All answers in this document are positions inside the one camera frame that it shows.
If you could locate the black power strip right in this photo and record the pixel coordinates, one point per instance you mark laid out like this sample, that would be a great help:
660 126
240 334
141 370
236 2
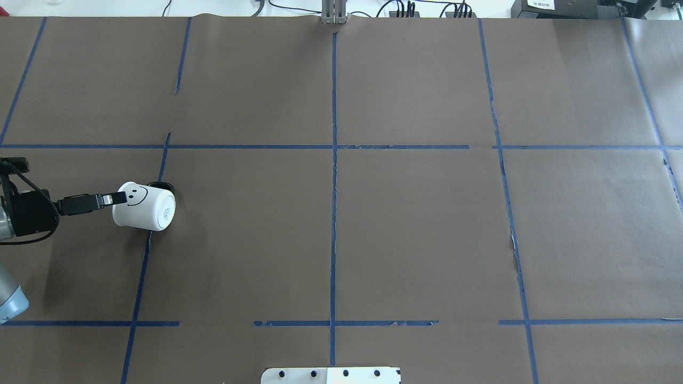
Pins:
458 10

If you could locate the grey aluminium frame post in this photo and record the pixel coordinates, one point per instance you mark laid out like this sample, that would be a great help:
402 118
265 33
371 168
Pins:
334 12

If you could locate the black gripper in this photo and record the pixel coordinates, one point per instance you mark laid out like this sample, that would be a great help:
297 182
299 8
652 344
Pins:
33 214

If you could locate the white smiley face mug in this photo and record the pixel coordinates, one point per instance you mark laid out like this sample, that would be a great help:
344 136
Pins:
151 207

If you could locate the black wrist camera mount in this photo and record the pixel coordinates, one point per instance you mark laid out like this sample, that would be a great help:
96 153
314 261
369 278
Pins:
14 165

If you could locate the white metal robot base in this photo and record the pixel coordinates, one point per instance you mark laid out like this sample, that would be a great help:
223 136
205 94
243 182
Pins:
360 374

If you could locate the black power strip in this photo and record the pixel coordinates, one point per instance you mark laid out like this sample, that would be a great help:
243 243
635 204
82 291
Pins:
404 10
458 10

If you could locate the black power strip left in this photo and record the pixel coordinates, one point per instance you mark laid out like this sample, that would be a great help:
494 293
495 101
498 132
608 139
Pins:
404 10

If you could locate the black box with label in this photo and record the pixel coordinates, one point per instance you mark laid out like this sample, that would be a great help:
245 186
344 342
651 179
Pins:
594 10

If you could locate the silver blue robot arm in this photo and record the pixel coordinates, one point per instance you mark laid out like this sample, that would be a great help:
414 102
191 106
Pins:
13 299

